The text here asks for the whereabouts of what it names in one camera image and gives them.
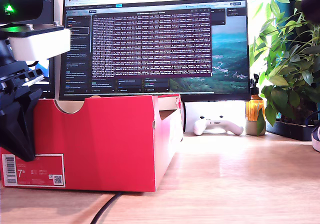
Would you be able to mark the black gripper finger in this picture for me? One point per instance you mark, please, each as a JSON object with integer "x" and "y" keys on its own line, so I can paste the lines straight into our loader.
{"x": 27, "y": 124}
{"x": 10, "y": 124}

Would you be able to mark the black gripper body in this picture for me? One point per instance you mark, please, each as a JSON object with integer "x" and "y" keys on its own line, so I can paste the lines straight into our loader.
{"x": 15, "y": 76}

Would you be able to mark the red cardboard shoebox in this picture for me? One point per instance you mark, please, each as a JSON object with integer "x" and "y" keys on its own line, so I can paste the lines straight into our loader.
{"x": 100, "y": 134}

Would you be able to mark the blue suede sneaker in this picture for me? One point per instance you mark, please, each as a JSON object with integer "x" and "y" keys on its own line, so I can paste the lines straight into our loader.
{"x": 317, "y": 136}

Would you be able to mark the narrow black computer monitor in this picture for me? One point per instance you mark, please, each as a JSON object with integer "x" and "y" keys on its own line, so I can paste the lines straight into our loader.
{"x": 48, "y": 84}

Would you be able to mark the wide black computer monitor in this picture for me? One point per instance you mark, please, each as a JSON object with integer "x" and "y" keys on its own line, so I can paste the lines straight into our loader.
{"x": 150, "y": 46}

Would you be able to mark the white game controller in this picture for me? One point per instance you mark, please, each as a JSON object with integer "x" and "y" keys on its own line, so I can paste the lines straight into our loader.
{"x": 215, "y": 126}

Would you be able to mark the small cream ceramic pot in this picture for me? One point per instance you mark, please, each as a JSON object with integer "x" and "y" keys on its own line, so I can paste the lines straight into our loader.
{"x": 251, "y": 129}

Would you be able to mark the amber glass pump bottle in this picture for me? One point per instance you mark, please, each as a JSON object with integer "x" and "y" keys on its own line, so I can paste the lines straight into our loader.
{"x": 253, "y": 107}

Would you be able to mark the black planter tray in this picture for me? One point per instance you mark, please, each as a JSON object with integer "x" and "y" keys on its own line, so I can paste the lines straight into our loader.
{"x": 287, "y": 130}

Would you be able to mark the green leafy houseplant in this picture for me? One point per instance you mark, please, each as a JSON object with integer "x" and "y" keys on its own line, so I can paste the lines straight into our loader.
{"x": 287, "y": 66}

